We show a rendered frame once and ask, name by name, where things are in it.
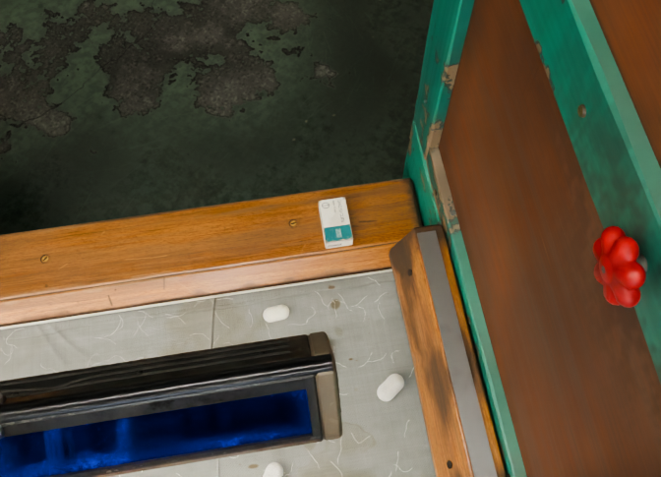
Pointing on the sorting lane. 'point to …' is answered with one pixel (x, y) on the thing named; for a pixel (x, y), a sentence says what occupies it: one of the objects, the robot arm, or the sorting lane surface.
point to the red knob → (619, 267)
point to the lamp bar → (171, 409)
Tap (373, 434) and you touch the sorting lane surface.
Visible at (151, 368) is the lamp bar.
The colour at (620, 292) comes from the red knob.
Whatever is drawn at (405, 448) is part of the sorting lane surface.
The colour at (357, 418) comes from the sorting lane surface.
